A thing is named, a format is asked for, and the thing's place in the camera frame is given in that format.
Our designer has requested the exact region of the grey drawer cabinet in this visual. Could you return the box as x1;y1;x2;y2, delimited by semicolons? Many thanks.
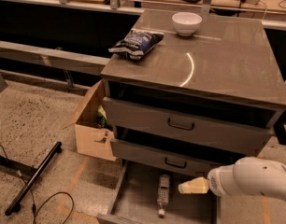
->
101;10;286;165

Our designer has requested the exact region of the black metal bar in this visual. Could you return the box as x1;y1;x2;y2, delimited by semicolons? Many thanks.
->
5;142;62;217

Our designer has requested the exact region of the grey top drawer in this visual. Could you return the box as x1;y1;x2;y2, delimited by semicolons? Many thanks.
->
102;96;273;157

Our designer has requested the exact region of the green packet in box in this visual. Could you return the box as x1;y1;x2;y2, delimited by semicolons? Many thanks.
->
97;105;107;128

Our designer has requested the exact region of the grey metal rail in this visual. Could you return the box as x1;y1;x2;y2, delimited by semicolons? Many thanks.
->
0;41;109;76

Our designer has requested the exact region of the dark blue chip bag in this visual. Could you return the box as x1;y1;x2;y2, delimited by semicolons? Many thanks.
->
108;29;164;60

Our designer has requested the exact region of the white ceramic bowl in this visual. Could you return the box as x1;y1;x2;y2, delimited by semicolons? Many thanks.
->
172;12;202;36

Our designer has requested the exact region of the cardboard box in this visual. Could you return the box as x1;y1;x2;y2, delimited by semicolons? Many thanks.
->
62;81;116;161

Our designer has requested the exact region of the grey drawer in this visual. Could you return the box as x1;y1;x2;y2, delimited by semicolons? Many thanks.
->
109;137;244;179
102;96;273;157
96;161;222;224

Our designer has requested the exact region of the black floor cable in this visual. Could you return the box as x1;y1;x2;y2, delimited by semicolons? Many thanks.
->
0;137;75;224

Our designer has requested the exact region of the grey bottom drawer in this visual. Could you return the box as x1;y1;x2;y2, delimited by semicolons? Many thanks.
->
96;161;222;224

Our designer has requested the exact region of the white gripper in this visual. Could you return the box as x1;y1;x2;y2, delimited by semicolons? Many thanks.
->
179;165;234;196

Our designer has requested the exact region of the grey middle drawer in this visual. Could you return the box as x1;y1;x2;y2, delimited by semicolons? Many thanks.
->
109;137;244;179

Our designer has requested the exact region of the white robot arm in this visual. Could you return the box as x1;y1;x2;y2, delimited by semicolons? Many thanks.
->
179;157;286;202

